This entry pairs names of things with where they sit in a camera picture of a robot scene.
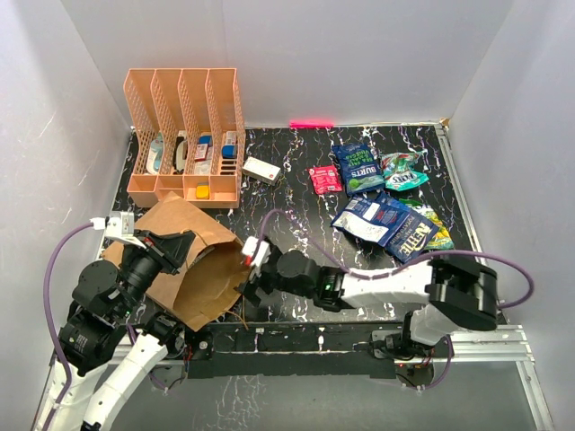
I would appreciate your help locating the blue white small box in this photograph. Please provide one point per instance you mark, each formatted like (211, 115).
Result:
(229, 147)

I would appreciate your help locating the orange plastic desk organizer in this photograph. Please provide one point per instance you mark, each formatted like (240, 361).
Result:
(201, 101)

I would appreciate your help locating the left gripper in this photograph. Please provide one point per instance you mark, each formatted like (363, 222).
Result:
(169, 250)

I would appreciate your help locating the red snack packet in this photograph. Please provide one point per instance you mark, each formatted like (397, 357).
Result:
(325, 179)

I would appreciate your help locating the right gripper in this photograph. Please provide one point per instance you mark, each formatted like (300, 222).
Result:
(250, 290)

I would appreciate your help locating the green snack packet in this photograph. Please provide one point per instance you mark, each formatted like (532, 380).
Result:
(442, 239)

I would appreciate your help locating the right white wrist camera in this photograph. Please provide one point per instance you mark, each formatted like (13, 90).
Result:
(255, 253)

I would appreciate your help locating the black white stapler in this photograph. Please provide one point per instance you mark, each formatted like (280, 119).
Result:
(180, 153)

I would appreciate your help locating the blue Burts chilli chips bag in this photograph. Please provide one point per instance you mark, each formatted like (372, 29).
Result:
(369, 220)

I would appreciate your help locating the white small cardboard box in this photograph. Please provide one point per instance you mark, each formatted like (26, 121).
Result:
(260, 170)

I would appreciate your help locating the blue Kettle chips bag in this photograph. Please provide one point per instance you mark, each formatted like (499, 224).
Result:
(412, 237)

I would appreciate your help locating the white blue tape dispenser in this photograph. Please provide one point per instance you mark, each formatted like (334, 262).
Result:
(155, 155)

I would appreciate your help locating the brown paper bag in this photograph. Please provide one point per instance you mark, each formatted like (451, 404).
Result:
(206, 286)

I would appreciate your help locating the red blue small box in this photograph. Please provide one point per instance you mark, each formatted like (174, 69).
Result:
(202, 148)

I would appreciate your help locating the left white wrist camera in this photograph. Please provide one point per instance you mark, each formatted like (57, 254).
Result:
(118, 226)

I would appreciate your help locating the black base rail bar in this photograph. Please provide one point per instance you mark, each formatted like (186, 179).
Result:
(285, 348)

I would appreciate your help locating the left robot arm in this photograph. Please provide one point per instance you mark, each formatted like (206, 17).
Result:
(100, 360)

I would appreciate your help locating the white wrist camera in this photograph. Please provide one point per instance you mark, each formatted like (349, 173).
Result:
(255, 253)
(118, 226)

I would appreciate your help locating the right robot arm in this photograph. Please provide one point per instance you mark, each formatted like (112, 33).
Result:
(452, 289)

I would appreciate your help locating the aluminium frame rail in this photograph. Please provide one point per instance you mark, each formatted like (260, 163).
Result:
(506, 343)

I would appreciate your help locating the teal red snack bag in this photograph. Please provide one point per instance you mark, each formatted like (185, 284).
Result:
(398, 171)

